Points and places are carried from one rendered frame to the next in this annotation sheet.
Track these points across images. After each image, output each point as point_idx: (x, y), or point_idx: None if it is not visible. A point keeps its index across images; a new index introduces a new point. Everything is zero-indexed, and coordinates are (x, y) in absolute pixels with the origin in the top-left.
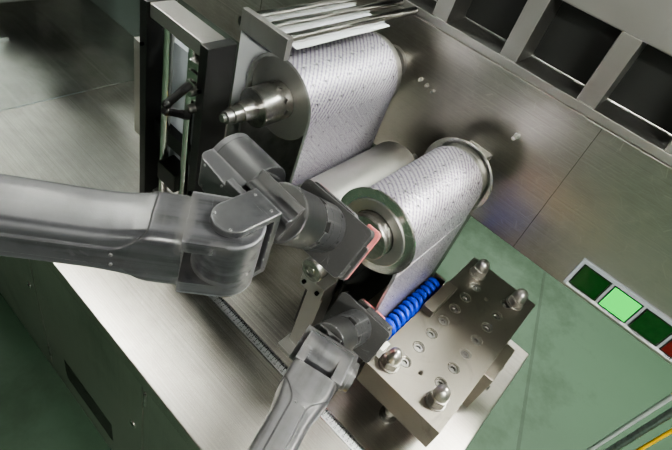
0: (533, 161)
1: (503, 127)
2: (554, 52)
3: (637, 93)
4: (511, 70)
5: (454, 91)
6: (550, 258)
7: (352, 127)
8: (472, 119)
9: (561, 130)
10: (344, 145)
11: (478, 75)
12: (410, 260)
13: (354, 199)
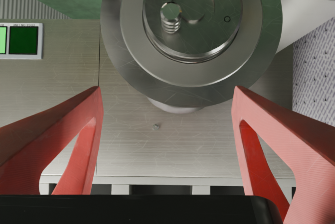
0: (129, 113)
1: (171, 126)
2: (174, 189)
3: (101, 191)
4: (192, 178)
5: (233, 131)
6: (65, 35)
7: (325, 81)
8: (202, 115)
9: (123, 154)
10: (327, 48)
11: (218, 159)
12: (101, 20)
13: (254, 51)
